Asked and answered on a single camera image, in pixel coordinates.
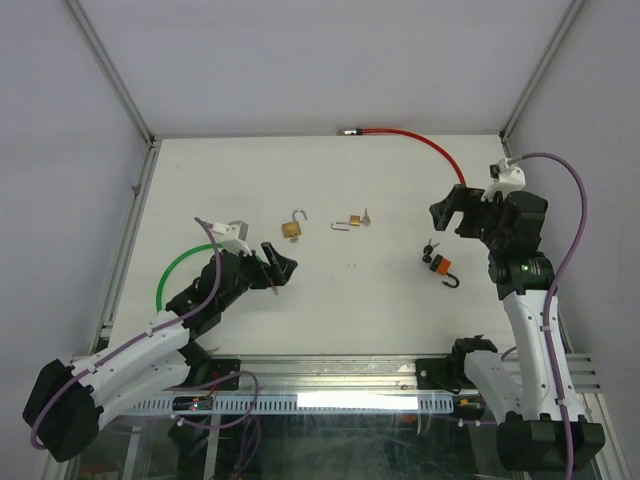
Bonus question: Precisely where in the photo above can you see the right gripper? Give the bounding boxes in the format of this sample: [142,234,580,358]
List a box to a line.
[429,184,508,252]

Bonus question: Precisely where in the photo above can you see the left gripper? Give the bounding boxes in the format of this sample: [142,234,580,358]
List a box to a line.
[218,242,296,310]

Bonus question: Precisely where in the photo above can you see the large brass padlock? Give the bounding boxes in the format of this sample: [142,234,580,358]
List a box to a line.
[281,209,308,240]

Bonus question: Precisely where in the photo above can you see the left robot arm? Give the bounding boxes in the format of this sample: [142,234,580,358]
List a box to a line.
[22,242,298,463]

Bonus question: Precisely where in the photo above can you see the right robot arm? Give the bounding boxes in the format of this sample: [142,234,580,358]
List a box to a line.
[430,184,605,477]

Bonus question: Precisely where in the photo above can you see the orange black padlock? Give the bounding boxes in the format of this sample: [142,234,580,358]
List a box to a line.
[429,254,460,289]

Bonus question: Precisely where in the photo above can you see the small padlock silver keys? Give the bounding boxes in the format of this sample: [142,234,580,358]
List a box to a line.
[361,209,371,226]

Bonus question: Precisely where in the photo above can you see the small brass padlock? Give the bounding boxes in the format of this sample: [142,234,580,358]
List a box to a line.
[330,215,361,232]

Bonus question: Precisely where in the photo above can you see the green cable lock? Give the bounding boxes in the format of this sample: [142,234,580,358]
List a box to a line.
[154,244,214,312]

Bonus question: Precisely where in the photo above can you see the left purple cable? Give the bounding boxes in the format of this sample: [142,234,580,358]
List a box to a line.
[29,217,231,449]

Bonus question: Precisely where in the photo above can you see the aluminium mounting rail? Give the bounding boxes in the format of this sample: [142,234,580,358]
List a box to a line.
[211,354,601,394]

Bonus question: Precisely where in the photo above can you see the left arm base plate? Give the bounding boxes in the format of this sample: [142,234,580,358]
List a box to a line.
[164,357,241,391]

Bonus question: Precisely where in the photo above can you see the red cable lock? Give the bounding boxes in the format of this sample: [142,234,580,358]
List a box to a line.
[337,128,467,186]

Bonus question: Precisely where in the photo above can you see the slotted cable duct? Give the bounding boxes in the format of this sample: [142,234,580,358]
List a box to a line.
[126,391,454,417]

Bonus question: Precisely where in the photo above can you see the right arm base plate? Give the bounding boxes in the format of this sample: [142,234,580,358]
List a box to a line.
[414,357,464,394]

